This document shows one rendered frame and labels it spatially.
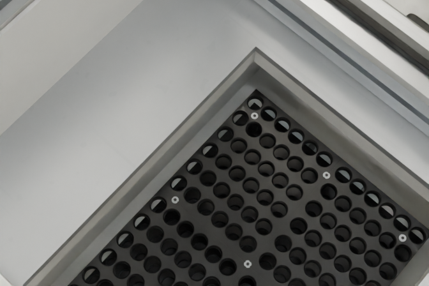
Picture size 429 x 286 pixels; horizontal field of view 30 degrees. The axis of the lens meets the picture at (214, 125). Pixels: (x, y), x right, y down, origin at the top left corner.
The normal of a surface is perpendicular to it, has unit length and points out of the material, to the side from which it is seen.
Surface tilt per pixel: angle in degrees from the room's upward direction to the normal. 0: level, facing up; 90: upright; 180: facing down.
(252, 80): 0
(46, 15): 90
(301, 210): 0
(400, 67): 0
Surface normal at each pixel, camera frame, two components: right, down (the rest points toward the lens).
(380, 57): 0.00, -0.35
